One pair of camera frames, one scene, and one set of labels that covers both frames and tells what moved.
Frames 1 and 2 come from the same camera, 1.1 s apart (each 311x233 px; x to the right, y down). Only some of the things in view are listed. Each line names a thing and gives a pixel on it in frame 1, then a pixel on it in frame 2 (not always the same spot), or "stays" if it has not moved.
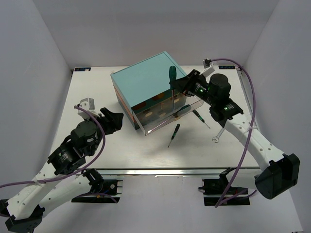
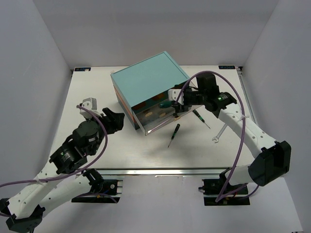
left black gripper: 112,121 stays
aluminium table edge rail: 167,171 stays
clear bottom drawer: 155,114 stays
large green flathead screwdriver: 172,76 → 165,104
